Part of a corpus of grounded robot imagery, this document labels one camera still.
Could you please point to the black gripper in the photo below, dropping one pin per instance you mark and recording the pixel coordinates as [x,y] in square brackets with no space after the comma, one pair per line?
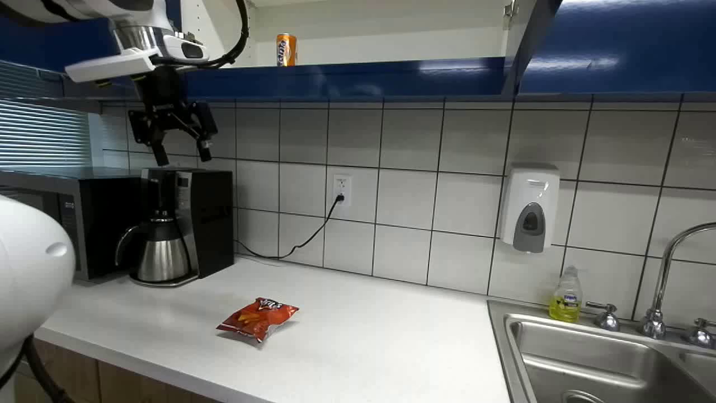
[159,93]

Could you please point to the orange Fanta soda can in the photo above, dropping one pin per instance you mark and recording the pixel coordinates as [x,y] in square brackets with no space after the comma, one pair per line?
[288,49]

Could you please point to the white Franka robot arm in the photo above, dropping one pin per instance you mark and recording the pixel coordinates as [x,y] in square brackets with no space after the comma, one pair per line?
[30,261]

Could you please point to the blue cabinet door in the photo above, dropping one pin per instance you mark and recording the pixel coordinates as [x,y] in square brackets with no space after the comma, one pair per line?
[36,45]
[534,37]

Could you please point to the open blue upper cabinet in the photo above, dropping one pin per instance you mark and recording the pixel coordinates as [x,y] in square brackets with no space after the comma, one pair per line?
[372,79]

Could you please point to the wooden lower cabinet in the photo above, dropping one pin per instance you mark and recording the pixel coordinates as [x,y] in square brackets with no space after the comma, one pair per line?
[112,383]

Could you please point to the metal cabinet hinge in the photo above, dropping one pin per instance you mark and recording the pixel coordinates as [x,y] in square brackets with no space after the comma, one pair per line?
[511,10]

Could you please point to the closed blue upper cabinet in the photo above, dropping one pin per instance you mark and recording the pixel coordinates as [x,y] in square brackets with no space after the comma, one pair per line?
[635,45]

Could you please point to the black coffee maker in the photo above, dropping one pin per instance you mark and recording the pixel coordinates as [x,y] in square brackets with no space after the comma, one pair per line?
[214,215]

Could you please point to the stainless steel coffee carafe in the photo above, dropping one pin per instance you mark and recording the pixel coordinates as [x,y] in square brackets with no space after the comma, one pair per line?
[159,259]

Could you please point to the black microwave oven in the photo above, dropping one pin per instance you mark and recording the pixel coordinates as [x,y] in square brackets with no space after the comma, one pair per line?
[98,224]

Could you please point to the window blinds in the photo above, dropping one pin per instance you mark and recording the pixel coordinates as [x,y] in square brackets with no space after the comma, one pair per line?
[45,135]

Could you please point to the red chip bag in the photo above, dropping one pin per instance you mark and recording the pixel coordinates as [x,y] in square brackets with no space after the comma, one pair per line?
[257,318]

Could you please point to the stainless steel sink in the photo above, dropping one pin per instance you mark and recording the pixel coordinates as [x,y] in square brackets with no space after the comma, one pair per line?
[595,360]

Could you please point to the chrome sink faucet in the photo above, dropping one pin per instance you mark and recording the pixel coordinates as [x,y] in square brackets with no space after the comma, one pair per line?
[661,299]

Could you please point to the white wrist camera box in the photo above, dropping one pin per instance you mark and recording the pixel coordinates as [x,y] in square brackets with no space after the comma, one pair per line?
[103,67]

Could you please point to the white wall outlet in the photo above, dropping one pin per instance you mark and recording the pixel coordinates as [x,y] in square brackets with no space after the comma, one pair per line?
[341,186]

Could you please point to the white wall soap dispenser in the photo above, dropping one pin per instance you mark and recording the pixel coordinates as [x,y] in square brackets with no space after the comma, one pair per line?
[528,213]

